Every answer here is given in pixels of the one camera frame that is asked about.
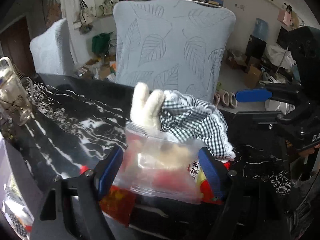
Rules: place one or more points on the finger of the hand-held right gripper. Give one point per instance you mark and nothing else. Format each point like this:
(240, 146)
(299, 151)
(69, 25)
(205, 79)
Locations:
(252, 95)
(255, 118)

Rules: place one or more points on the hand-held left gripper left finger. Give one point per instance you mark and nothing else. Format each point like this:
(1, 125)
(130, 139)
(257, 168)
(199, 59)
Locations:
(107, 173)

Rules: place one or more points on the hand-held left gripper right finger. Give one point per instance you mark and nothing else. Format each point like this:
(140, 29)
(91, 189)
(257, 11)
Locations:
(211, 173)

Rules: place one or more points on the red packet with white label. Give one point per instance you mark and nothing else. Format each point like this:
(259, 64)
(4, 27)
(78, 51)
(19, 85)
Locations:
(200, 180)

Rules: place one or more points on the clear zip bag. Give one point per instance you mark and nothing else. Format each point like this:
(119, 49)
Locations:
(160, 170)

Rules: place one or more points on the plush doll with checkered dress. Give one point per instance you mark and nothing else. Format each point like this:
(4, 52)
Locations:
(185, 120)

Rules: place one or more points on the checkered scrunchie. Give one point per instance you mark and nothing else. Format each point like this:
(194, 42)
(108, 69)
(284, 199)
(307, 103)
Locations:
(17, 223)

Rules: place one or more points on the person's right hand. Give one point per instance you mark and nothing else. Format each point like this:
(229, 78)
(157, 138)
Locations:
(307, 152)

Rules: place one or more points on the brown cardboard box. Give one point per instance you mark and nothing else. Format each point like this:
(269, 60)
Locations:
(235, 60)
(252, 77)

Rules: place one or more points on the white plastic bag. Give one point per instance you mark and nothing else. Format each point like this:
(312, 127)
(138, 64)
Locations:
(277, 53)

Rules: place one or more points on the black speaker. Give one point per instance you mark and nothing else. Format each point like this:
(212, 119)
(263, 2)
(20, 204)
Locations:
(256, 47)

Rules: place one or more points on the blue water jug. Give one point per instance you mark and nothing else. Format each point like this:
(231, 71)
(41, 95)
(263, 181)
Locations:
(261, 28)

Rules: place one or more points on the pink gift bag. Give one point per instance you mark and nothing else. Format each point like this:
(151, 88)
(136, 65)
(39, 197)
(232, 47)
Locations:
(285, 15)

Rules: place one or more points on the large chair with leaf-pattern cover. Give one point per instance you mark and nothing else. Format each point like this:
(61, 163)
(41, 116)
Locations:
(172, 45)

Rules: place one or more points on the pile of boxes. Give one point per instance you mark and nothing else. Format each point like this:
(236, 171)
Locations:
(97, 70)

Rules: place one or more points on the glass mug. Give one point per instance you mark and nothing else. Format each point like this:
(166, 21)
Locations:
(26, 105)

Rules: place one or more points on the green bag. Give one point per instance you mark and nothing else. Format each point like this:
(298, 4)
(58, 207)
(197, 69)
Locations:
(101, 42)

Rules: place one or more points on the white water jug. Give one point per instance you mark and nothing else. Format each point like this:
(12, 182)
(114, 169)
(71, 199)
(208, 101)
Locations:
(10, 85)

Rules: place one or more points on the small chair with leaf-pattern cover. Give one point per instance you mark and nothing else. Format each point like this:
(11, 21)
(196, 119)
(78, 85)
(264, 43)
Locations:
(50, 50)

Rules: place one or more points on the brown door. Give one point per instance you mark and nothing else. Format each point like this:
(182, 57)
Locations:
(15, 47)

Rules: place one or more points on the white tote bag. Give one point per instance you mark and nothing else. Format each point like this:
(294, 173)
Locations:
(87, 12)
(106, 7)

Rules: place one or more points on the brown tote bag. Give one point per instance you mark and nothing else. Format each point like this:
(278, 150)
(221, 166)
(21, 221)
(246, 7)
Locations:
(53, 10)

